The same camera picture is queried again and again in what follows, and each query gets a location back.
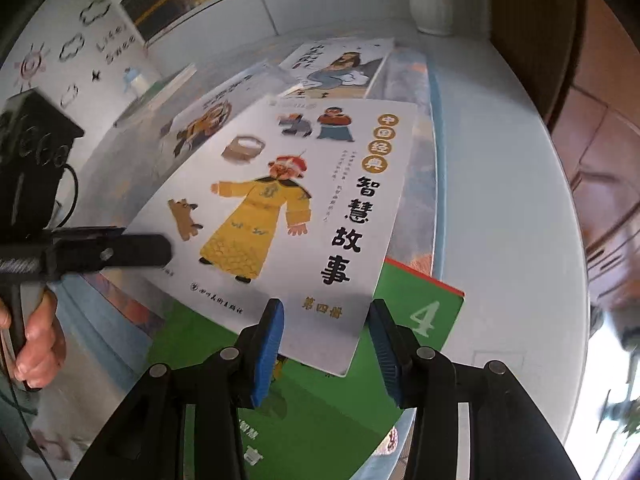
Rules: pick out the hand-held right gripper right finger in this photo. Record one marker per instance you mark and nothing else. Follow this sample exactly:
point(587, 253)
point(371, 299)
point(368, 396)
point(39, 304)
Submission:
point(385, 355)

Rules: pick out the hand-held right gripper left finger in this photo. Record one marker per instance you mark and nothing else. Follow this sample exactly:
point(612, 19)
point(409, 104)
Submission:
point(265, 355)

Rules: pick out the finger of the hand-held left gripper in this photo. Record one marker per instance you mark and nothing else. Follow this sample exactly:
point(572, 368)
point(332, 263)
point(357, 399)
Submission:
point(120, 255)

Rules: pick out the green cover book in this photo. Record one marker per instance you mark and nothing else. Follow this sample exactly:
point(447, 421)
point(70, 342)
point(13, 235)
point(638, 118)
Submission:
point(320, 410)

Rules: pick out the pile of books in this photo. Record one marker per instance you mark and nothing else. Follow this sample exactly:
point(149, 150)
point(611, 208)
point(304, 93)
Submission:
point(155, 92)

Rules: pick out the white book with yellow-robed figure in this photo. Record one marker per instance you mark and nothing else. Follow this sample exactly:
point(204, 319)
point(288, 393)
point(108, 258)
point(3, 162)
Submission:
point(280, 200)

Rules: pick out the white book with monkey warrior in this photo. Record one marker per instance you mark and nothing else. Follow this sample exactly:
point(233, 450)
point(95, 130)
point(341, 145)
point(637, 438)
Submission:
point(210, 115)

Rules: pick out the white book with blue-robed figure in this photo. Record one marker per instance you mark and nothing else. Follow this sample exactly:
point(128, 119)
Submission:
point(340, 67)

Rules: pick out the person's left hand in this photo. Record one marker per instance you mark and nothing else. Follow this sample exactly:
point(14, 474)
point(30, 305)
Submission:
point(42, 345)

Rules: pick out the white bottle with blue cap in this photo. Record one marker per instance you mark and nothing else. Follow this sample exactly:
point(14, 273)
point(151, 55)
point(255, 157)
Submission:
point(132, 79)

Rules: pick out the leaf patterned tablecloth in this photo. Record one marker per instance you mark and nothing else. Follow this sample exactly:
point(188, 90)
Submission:
point(410, 200)

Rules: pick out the row of dark book volumes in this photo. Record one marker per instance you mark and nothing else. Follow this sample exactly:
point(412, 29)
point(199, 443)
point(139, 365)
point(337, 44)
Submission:
point(150, 7)

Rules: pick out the blurred green plant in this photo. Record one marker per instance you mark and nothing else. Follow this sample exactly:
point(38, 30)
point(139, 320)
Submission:
point(617, 410)

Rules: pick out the white bookshelf cabinet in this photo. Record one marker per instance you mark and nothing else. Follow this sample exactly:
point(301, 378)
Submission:
point(310, 5)

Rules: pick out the brown wooden cabinet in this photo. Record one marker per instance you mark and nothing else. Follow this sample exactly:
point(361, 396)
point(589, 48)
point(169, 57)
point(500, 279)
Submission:
point(530, 10)

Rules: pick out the sun wall sticker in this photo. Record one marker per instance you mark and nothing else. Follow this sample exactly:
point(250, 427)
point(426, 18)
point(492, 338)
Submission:
point(30, 67)

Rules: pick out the wall lettering sticker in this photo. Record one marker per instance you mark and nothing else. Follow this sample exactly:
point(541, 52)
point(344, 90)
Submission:
point(116, 42)

